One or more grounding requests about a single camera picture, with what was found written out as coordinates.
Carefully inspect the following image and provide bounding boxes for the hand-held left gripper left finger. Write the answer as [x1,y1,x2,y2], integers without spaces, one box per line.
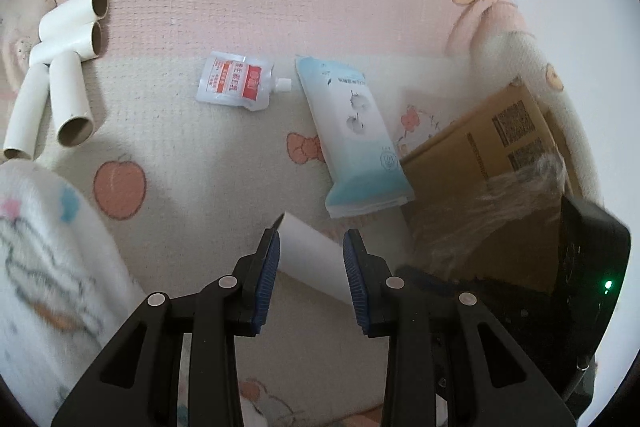
[50,228,281,427]

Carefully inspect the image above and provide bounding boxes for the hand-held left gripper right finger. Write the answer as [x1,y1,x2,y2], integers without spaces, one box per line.
[342,228,576,427]

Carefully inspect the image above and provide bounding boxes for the white cardboard core tube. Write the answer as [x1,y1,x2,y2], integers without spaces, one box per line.
[270,213,356,308]

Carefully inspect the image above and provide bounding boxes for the brown cardboard box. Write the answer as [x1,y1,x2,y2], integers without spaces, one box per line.
[400,77,586,294]

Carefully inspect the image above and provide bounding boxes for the pile of white paper tubes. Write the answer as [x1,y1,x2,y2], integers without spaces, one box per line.
[2,0,110,160]

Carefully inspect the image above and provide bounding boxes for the pink cat print blanket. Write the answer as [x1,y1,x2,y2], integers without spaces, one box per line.
[0,0,601,427]

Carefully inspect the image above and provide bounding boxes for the light blue wet wipes pack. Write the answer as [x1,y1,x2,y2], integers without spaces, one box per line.
[295,55,416,220]

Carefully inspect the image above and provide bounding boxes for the white red-label spout pouch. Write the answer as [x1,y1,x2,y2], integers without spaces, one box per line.
[195,51,293,112]

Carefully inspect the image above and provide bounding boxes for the white fluffy cartoon blanket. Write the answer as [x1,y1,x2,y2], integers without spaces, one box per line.
[0,159,151,420]

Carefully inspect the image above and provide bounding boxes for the cream floral quilt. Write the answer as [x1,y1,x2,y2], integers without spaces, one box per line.
[0,0,57,78]

